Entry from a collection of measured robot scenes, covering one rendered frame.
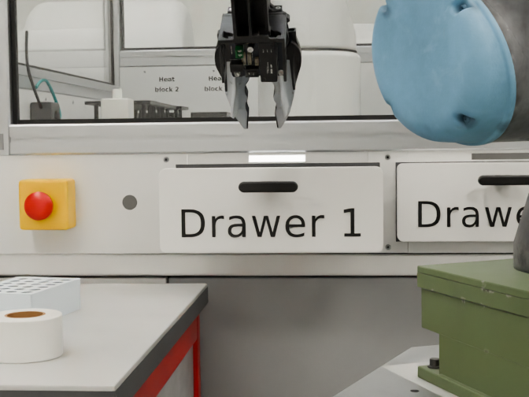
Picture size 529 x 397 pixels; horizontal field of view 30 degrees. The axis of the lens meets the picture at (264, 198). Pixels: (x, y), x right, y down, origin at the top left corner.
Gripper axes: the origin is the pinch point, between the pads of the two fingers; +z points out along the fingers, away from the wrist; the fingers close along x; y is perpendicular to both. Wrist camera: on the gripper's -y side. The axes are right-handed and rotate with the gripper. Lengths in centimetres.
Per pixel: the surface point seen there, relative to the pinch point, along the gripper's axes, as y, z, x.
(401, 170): -13.9, 18.6, 17.8
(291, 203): -1.5, 14.6, 2.8
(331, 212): -0.9, 15.6, 7.9
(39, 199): -7.9, 18.1, -32.5
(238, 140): -17.9, 15.6, -5.2
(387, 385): 42.6, 0.0, 12.7
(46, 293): 17.8, 12.1, -24.5
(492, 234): -8.8, 26.2, 30.2
